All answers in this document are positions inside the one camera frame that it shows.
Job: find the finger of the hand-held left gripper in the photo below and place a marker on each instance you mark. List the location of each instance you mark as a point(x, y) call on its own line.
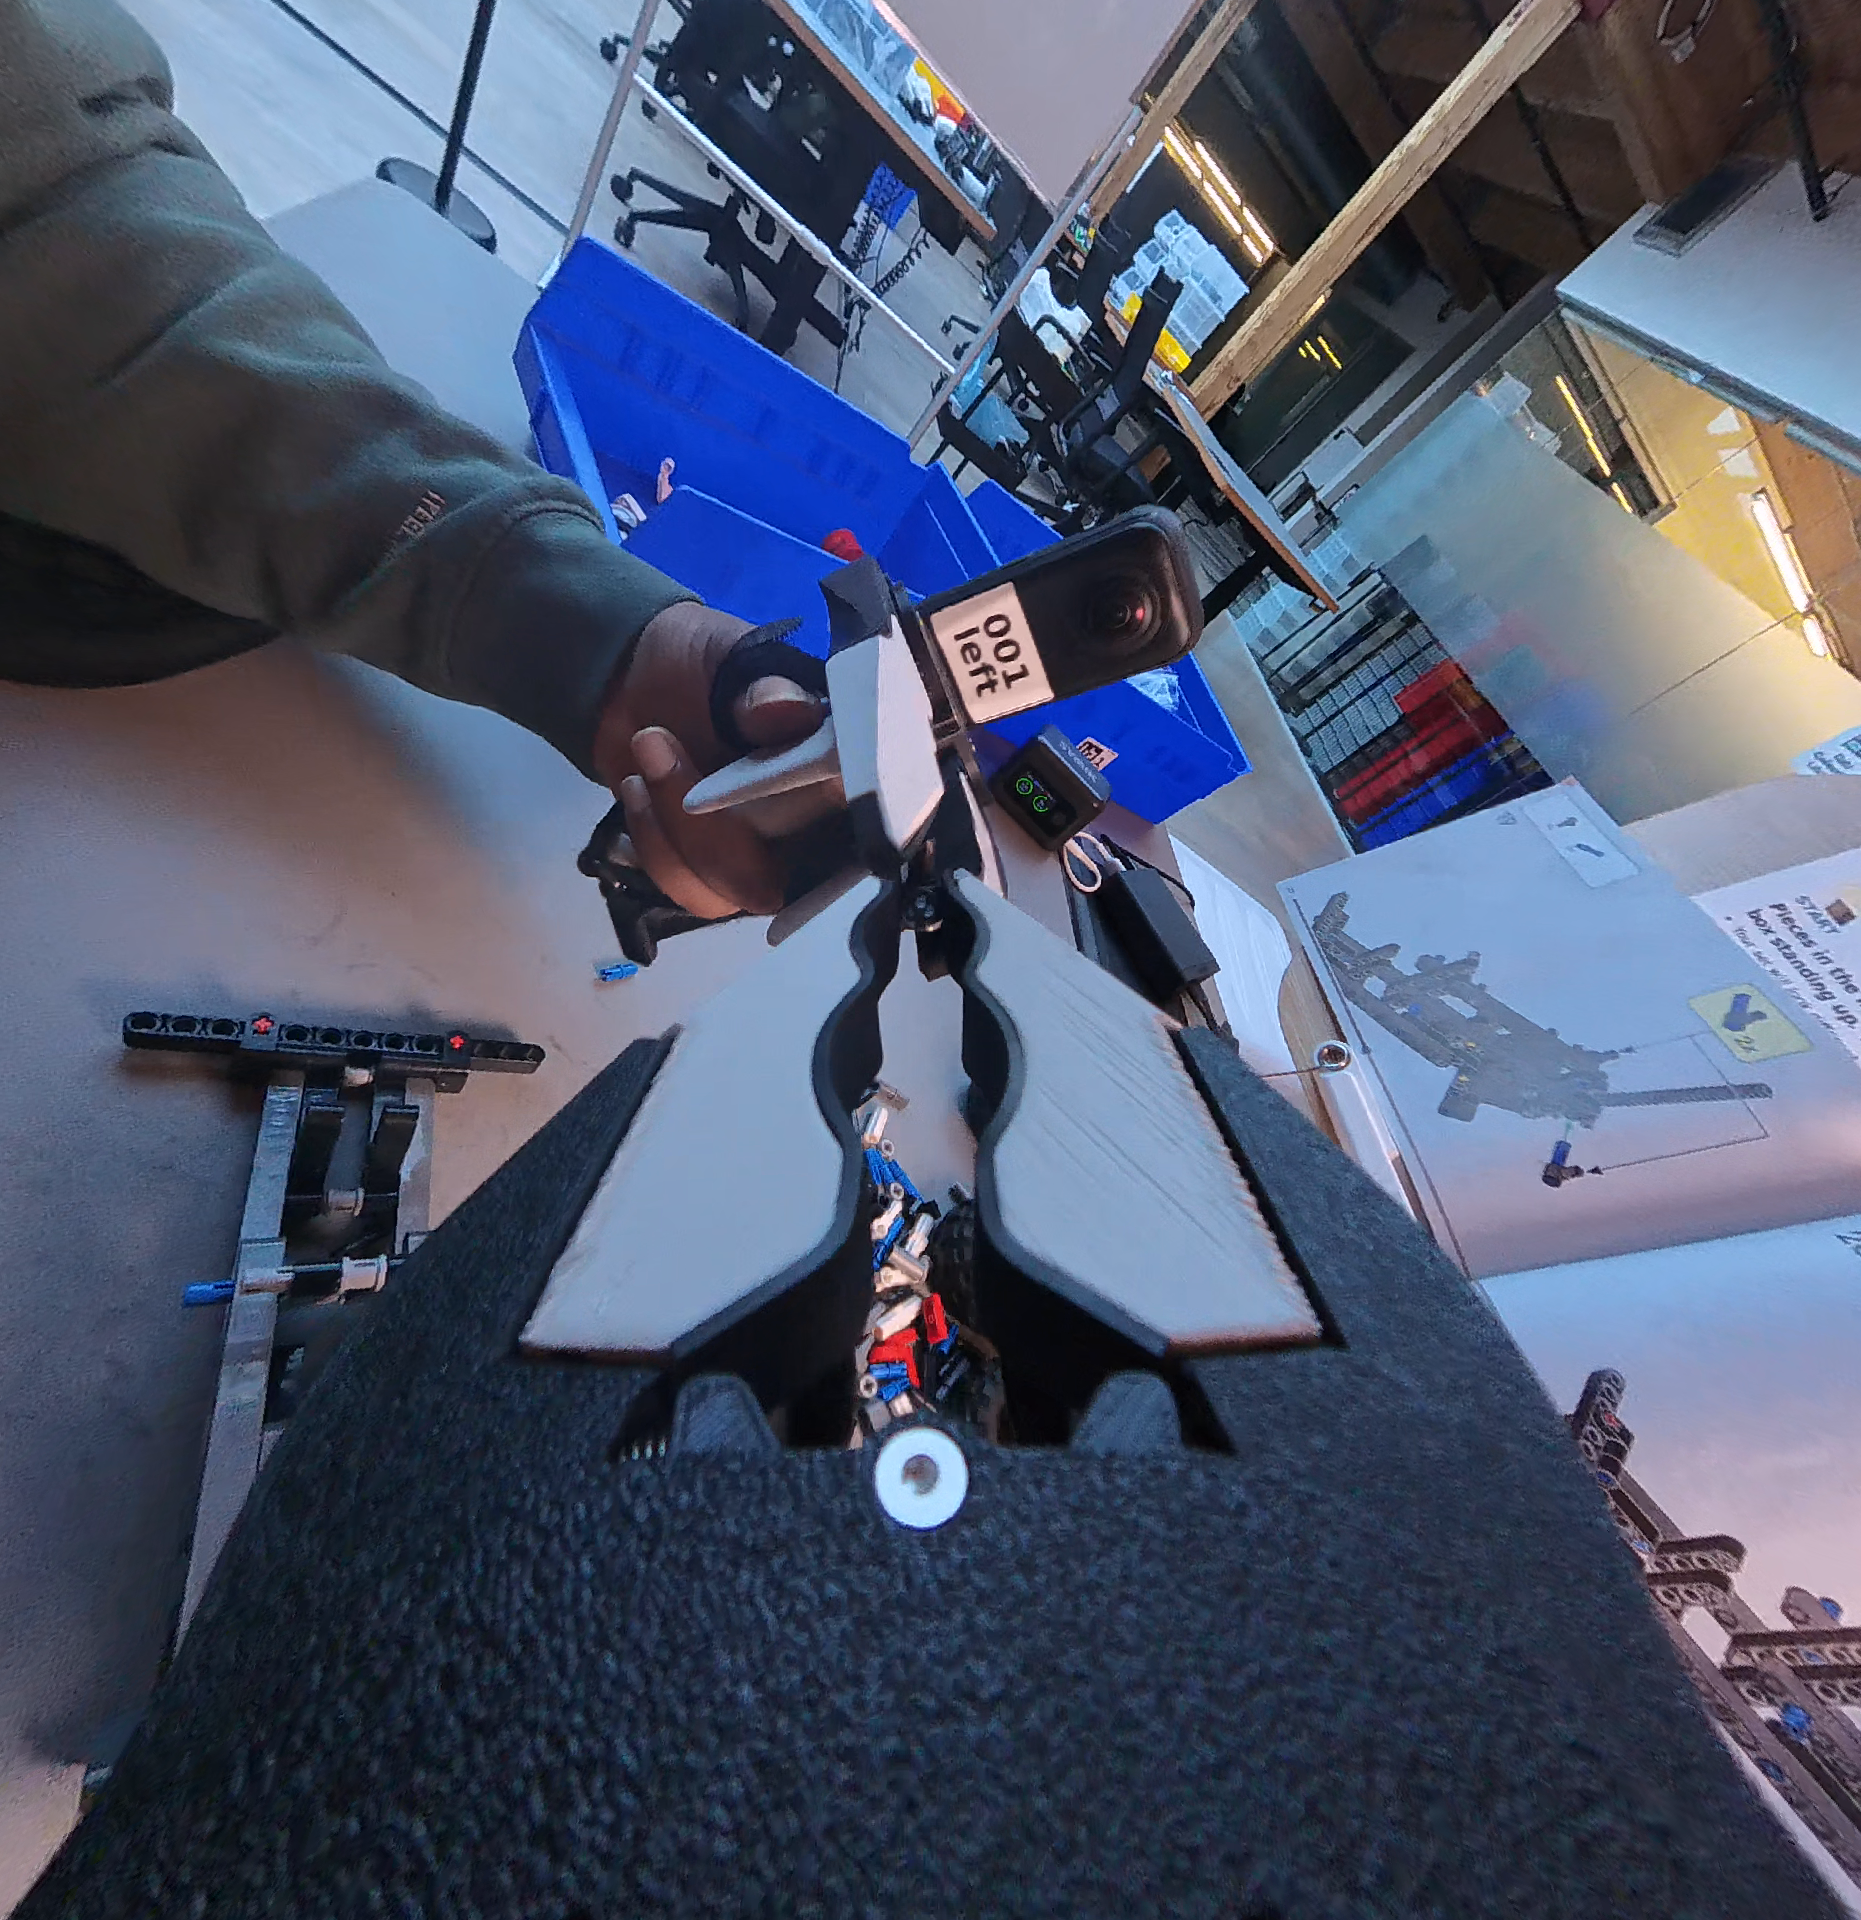
point(825, 915)
point(893, 736)

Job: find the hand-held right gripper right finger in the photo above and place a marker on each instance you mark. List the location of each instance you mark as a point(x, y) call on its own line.
point(1140, 1187)

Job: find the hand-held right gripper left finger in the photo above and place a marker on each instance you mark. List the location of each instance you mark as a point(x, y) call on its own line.
point(675, 1200)

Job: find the small black grey connector assembly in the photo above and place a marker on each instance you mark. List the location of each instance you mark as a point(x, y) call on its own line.
point(924, 924)

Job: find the pile of small toy parts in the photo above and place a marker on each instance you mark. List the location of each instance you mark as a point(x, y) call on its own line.
point(908, 1291)

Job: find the grey black toy chassis assembly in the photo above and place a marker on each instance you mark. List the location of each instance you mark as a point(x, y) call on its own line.
point(261, 1350)

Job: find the wooden-top desk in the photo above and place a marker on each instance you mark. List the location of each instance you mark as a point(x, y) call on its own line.
point(1244, 487)

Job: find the grey desk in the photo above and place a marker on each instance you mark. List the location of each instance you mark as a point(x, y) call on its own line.
point(271, 871)

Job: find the person's left hand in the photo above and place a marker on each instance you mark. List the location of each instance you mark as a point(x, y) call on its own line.
point(660, 720)

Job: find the black timer device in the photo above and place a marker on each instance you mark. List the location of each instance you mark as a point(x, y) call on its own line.
point(1049, 789)

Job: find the white paper sheet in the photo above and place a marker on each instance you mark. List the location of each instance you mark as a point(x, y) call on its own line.
point(1230, 945)

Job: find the clear plastic bag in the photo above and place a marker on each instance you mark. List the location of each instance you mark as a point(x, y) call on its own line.
point(1155, 690)

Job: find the black power adapter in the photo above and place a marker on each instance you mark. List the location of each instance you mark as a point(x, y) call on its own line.
point(1155, 915)

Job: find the stack of clear storage boxes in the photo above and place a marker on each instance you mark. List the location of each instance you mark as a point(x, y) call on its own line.
point(1171, 286)

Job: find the toy instruction booklet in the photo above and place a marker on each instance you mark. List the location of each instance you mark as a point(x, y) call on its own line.
point(1544, 960)

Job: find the black office chair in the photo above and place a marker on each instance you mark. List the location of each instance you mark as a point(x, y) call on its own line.
point(734, 91)

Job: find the pale partition board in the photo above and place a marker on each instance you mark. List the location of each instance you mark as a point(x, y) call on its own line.
point(1049, 61)

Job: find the black pole stand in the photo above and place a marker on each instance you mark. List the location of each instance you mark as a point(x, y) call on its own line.
point(434, 210)

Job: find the printed instruction sheet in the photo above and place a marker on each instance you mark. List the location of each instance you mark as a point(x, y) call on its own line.
point(1815, 945)

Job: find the paper sign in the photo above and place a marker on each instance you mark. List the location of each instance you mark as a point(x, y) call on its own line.
point(1846, 748)

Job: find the wooden post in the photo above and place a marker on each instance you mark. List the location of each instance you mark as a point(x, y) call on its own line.
point(1365, 226)

